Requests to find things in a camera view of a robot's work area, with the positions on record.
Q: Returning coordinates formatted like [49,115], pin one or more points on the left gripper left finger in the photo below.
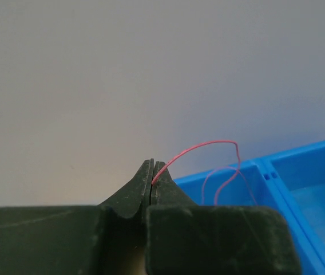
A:
[77,239]

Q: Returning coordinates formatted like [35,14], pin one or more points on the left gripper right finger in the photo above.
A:
[184,237]

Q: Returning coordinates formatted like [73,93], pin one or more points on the blue double bin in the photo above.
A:
[292,182]

